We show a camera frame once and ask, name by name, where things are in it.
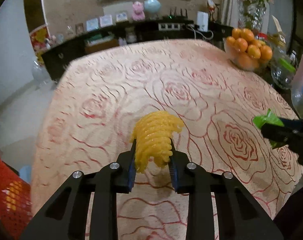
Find rose-patterned tablecloth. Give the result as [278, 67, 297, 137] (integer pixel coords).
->
[32, 39, 303, 240]

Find green wrapper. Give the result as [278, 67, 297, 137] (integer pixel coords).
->
[253, 109, 285, 149]

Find light picture frame with drawing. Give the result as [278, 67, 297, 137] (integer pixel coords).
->
[116, 11, 129, 23]

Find glass jar with green clip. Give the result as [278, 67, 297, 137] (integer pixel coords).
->
[270, 57, 297, 90]

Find pile of oranges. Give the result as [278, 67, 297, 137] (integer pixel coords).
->
[225, 28, 273, 63]

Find white power cable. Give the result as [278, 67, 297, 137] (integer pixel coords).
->
[188, 25, 214, 40]

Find clear plastic water jug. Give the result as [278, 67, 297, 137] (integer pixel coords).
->
[32, 57, 51, 85]

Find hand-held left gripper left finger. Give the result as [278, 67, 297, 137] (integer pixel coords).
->
[20, 140, 137, 240]

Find brown wooden box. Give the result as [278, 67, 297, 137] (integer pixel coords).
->
[87, 39, 117, 53]

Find white box appliance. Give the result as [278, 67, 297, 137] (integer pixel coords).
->
[196, 11, 209, 32]

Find white jar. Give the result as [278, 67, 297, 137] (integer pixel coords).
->
[125, 27, 137, 43]

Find blue picture frame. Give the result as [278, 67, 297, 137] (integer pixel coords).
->
[86, 19, 99, 32]

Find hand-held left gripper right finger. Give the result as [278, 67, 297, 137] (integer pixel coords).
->
[168, 144, 284, 240]

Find pink plush toy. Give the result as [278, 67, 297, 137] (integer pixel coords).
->
[132, 1, 145, 21]

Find pink flowers in glass vase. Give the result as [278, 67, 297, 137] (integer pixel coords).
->
[235, 0, 274, 32]

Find beige curtain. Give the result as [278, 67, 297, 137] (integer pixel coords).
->
[220, 0, 242, 27]

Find red festive wall banner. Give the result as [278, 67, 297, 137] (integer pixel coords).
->
[29, 25, 51, 65]

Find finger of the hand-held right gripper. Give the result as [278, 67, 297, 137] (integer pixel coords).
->
[279, 118, 303, 133]
[261, 123, 303, 153]

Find red plastic mesh basket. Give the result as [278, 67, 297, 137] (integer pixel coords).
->
[0, 150, 33, 233]

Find red white figurine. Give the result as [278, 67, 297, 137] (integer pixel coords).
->
[206, 0, 220, 15]

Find green flat box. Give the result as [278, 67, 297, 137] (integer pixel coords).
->
[88, 34, 112, 42]

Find clear plastic bottle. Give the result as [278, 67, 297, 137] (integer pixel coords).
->
[290, 44, 303, 120]

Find light blue plastic stool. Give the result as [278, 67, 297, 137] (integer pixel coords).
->
[19, 165, 32, 183]

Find black router with antennas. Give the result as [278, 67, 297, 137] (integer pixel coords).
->
[163, 8, 189, 20]

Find glass fruit bowl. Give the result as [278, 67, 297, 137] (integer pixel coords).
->
[224, 40, 272, 71]

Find pale blue globe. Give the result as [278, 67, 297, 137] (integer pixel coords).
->
[144, 0, 162, 19]

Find white power strip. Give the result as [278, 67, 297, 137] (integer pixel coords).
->
[158, 22, 182, 32]

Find white picture frame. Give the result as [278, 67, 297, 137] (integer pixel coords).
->
[99, 15, 114, 27]

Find yellow foam fruit net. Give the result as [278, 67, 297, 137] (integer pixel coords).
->
[130, 110, 185, 174]

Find black television cabinet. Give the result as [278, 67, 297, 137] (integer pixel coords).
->
[40, 19, 232, 80]

